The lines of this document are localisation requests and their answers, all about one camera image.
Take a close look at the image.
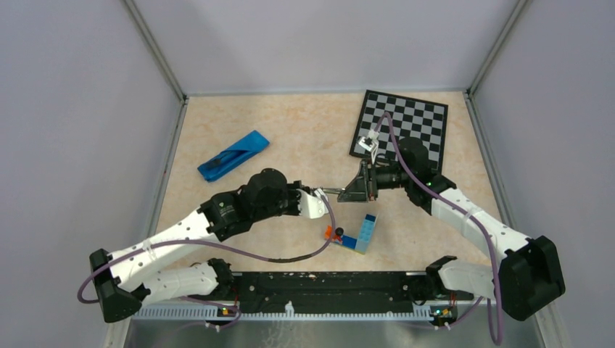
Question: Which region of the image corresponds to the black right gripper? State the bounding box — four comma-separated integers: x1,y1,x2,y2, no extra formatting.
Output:
338,157,411,203

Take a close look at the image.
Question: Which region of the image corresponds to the silver metal knife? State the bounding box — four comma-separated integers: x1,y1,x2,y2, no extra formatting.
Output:
317,187,344,195

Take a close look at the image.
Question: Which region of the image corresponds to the blue cloth napkin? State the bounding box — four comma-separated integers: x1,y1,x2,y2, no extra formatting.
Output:
197,130,270,182

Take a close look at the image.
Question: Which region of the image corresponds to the colourful toy brick assembly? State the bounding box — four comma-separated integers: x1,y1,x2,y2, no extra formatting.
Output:
324,214,378,254

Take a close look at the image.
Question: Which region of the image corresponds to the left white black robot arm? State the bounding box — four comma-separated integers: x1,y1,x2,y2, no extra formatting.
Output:
85,168,334,323

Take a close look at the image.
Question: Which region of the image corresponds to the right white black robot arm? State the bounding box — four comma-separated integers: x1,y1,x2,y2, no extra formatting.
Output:
338,131,566,321

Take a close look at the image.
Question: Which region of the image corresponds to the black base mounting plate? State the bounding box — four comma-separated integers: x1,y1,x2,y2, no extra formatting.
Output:
196,271,452,314

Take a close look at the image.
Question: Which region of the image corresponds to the black white checkerboard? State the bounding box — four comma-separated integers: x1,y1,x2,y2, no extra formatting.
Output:
349,90,448,173

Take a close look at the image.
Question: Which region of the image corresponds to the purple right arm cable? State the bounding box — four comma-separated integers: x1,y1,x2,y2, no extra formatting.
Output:
374,111,505,347

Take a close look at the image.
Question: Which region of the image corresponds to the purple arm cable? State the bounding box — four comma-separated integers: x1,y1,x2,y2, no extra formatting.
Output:
78,191,337,332
374,111,505,347

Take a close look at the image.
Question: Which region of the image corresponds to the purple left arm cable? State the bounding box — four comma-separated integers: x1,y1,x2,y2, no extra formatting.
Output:
78,191,337,332

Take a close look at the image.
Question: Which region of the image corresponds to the aluminium frame rail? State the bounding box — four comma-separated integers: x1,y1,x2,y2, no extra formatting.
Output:
103,271,570,348

